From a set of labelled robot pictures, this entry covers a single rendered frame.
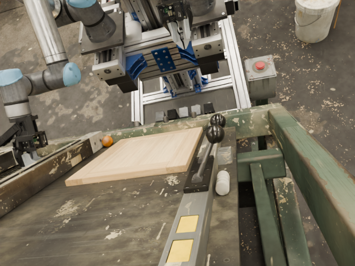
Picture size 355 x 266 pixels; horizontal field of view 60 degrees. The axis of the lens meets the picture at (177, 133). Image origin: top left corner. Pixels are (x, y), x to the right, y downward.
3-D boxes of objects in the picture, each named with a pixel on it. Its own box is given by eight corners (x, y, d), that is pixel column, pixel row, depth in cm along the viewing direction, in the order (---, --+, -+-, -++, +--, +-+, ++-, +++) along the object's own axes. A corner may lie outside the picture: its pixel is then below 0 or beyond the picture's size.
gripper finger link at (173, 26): (173, 57, 89) (164, 25, 84) (175, 49, 94) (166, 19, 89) (184, 54, 88) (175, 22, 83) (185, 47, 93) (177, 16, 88)
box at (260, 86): (271, 77, 149) (271, 53, 134) (276, 98, 144) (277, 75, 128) (246, 82, 152) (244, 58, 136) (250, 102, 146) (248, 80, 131)
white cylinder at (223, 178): (230, 195, 65) (230, 180, 72) (227, 181, 64) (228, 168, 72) (216, 196, 65) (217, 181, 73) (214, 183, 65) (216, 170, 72)
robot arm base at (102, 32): (89, 24, 157) (78, 8, 149) (116, 16, 155) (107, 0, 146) (87, 46, 150) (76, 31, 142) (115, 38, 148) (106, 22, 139)
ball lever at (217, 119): (208, 165, 77) (228, 115, 73) (207, 170, 73) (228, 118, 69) (194, 159, 77) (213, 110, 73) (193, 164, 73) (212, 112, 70)
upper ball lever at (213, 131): (205, 184, 65) (227, 126, 61) (203, 191, 61) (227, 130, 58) (188, 178, 65) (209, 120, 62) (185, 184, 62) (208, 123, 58)
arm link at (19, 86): (27, 67, 103) (10, 68, 94) (35, 100, 105) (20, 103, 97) (6, 71, 104) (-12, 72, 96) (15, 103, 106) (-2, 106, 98)
